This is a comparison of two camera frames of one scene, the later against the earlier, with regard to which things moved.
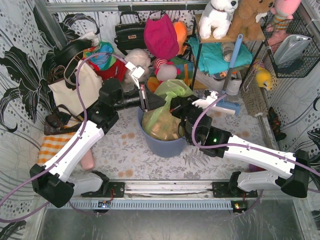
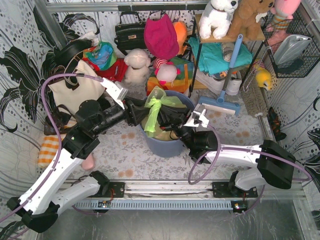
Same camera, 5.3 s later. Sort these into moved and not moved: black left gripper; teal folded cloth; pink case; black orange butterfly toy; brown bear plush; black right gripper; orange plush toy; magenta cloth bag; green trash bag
Moved: black right gripper; black left gripper; green trash bag
Not moved: orange plush toy; magenta cloth bag; brown bear plush; black orange butterfly toy; teal folded cloth; pink case
